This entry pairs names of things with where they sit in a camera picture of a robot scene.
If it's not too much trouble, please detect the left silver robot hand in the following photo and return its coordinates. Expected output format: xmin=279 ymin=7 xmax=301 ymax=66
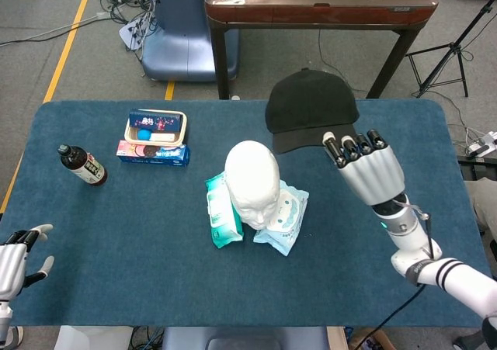
xmin=0 ymin=224 xmax=55 ymax=301

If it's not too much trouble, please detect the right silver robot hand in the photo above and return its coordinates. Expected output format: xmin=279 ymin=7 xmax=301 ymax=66
xmin=322 ymin=128 xmax=406 ymax=206

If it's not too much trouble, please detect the black baseball cap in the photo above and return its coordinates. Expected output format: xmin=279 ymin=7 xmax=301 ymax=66
xmin=265 ymin=68 xmax=360 ymax=155

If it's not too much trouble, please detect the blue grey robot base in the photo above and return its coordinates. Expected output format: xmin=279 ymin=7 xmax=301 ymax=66
xmin=141 ymin=0 xmax=240 ymax=82

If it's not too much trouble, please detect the white mannequin head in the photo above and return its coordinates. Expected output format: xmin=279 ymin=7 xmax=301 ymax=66
xmin=224 ymin=140 xmax=281 ymax=230

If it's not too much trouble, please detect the light blue wet wipes pack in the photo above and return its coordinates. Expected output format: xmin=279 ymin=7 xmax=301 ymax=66
xmin=252 ymin=178 xmax=310 ymax=257

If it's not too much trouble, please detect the white robot body panel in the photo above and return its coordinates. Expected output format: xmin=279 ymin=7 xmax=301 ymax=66
xmin=54 ymin=325 xmax=135 ymax=350

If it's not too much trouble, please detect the white power strip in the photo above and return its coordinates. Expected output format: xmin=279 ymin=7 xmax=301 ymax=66
xmin=465 ymin=130 xmax=497 ymax=157

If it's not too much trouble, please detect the grey cushion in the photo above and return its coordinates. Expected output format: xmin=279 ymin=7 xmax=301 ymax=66
xmin=464 ymin=178 xmax=497 ymax=234

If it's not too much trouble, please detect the dark tea bottle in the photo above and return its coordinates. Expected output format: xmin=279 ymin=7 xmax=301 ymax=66
xmin=57 ymin=144 xmax=109 ymax=187

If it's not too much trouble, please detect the blue felt table cover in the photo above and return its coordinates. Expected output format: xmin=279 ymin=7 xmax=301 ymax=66
xmin=0 ymin=99 xmax=494 ymax=327

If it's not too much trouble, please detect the black tripod stand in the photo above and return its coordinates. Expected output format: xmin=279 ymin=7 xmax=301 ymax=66
xmin=405 ymin=0 xmax=497 ymax=99

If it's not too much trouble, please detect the green wet wipes pack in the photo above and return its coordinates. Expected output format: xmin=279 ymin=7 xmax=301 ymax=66
xmin=204 ymin=172 xmax=245 ymax=249

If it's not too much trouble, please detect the brown mahjong table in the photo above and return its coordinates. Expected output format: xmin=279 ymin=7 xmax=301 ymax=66
xmin=204 ymin=0 xmax=440 ymax=100

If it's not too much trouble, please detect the blue cookie box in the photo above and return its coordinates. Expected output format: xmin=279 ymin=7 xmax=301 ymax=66
xmin=116 ymin=139 xmax=191 ymax=168

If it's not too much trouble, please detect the cream plastic basket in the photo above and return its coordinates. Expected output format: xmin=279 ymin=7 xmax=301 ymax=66
xmin=123 ymin=110 xmax=188 ymax=146

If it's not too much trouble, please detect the dark blue printed box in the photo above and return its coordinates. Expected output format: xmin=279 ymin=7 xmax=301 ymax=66
xmin=128 ymin=110 xmax=183 ymax=130

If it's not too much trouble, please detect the blue grey robot torso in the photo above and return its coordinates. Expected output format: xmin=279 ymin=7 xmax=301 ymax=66
xmin=161 ymin=326 xmax=329 ymax=350

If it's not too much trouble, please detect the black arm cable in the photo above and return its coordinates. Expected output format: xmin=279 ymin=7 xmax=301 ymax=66
xmin=422 ymin=212 xmax=437 ymax=260

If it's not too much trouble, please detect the black metal frame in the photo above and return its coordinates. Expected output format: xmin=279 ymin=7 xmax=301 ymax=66
xmin=457 ymin=154 xmax=497 ymax=181

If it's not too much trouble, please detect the thin black floor cable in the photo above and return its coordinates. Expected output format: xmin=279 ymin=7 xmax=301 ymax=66
xmin=317 ymin=29 xmax=369 ymax=95

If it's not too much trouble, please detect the grey floor cable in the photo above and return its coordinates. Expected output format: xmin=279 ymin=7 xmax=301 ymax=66
xmin=0 ymin=12 xmax=117 ymax=47

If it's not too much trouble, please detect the tangled floor cable bundle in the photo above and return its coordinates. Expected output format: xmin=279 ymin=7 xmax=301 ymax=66
xmin=100 ymin=0 xmax=162 ymax=52

